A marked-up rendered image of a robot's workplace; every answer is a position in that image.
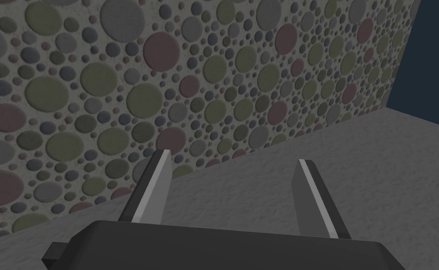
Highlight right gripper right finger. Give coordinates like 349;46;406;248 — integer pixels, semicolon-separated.
291;159;352;240

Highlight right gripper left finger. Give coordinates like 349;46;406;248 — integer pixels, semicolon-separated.
118;149;173;225

